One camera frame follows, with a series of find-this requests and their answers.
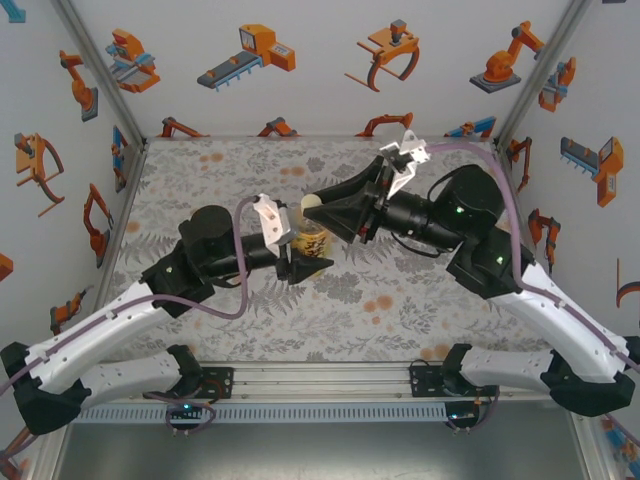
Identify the yellow tea bottle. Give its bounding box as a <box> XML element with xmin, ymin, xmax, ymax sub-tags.
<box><xmin>288</xmin><ymin>202</ymin><xmax>335</xmax><ymax>274</ymax></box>

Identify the floral patterned tablecloth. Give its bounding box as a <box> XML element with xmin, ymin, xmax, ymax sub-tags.
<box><xmin>107</xmin><ymin>137</ymin><xmax>556</xmax><ymax>364</ymax></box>

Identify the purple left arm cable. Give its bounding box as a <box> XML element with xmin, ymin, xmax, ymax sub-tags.
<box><xmin>0</xmin><ymin>197</ymin><xmax>261</xmax><ymax>391</ymax></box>

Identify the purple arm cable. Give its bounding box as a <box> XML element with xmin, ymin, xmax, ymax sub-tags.
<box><xmin>427</xmin><ymin>141</ymin><xmax>640</xmax><ymax>374</ymax></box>
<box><xmin>0</xmin><ymin>197</ymin><xmax>261</xmax><ymax>391</ymax></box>

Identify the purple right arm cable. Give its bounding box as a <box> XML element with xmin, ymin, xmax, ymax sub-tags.
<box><xmin>427</xmin><ymin>141</ymin><xmax>640</xmax><ymax>374</ymax></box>

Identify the aluminium frame side rail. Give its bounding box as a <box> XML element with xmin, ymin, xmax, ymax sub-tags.
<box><xmin>27</xmin><ymin>139</ymin><xmax>149</xmax><ymax>480</ymax></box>
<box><xmin>492</xmin><ymin>139</ymin><xmax>621</xmax><ymax>480</ymax></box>

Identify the wide aluminium mounting rail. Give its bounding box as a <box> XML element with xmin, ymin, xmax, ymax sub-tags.
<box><xmin>199</xmin><ymin>362</ymin><xmax>551</xmax><ymax>401</ymax></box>

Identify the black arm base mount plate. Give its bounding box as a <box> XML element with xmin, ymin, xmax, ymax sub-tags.
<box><xmin>197</xmin><ymin>366</ymin><xmax>236</xmax><ymax>401</ymax></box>
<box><xmin>408</xmin><ymin>360</ymin><xmax>446</xmax><ymax>399</ymax></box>

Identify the grey slotted cable duct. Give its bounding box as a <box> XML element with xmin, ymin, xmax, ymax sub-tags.
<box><xmin>82</xmin><ymin>403</ymin><xmax>451</xmax><ymax>425</ymax></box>

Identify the aluminium frame post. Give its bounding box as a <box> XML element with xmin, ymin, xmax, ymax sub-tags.
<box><xmin>52</xmin><ymin>0</ymin><xmax>149</xmax><ymax>149</ymax></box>
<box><xmin>492</xmin><ymin>0</ymin><xmax>596</xmax><ymax>149</ymax></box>

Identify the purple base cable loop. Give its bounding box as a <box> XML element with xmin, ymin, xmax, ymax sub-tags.
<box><xmin>446</xmin><ymin>387</ymin><xmax>501</xmax><ymax>436</ymax></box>
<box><xmin>142</xmin><ymin>392</ymin><xmax>219</xmax><ymax>439</ymax></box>

